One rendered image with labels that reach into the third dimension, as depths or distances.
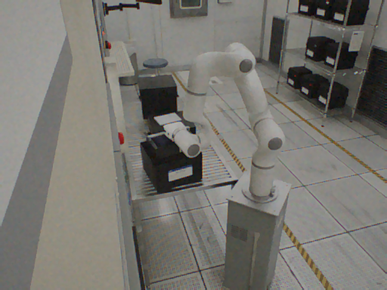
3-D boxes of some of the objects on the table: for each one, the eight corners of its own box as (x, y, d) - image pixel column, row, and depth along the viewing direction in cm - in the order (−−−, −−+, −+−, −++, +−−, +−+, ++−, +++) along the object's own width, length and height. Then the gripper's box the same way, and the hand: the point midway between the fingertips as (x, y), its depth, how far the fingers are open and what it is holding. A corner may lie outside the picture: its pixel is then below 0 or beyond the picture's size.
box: (178, 115, 248) (177, 85, 235) (142, 119, 243) (139, 89, 230) (173, 102, 272) (171, 74, 259) (140, 105, 267) (137, 77, 254)
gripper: (195, 124, 154) (181, 111, 168) (163, 133, 148) (151, 118, 162) (196, 138, 158) (181, 123, 172) (165, 146, 152) (153, 131, 166)
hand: (168, 122), depth 165 cm, fingers closed on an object, 4 cm apart
